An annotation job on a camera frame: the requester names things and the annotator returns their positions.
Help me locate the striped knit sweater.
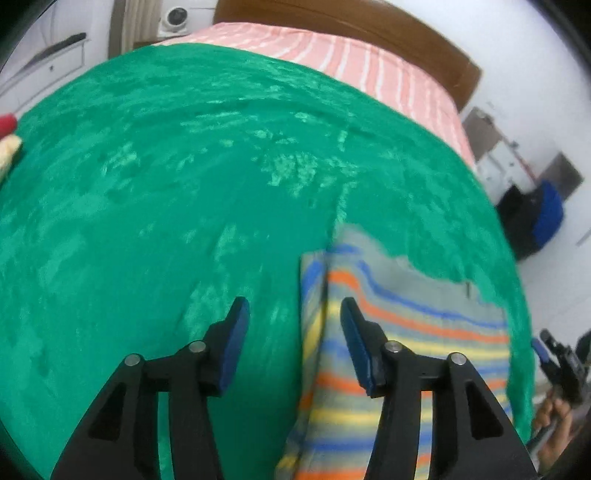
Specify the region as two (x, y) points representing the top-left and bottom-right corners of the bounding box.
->
(276, 225), (512, 479)

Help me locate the right hand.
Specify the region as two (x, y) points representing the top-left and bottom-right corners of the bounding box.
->
(531, 396), (576, 474)

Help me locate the white desk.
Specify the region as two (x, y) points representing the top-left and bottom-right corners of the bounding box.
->
(463, 107), (536, 204)

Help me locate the blue garment on chair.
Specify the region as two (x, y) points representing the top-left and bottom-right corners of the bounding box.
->
(533, 180), (564, 249)

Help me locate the green velvet blanket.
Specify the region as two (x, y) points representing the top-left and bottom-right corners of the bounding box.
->
(1, 44), (534, 479)

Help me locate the pink striped bed cover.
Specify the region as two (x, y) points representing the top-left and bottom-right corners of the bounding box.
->
(160, 22), (475, 169)

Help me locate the dark item on sill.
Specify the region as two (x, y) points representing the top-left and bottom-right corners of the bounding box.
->
(21, 32), (87, 72)

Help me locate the brown wooden headboard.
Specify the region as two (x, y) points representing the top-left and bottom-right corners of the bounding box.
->
(213, 0), (482, 110)

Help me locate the red folded garment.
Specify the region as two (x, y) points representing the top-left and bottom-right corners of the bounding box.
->
(0, 114), (18, 139)

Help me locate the beige curtain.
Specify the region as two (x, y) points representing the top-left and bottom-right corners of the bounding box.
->
(107, 0), (162, 59)

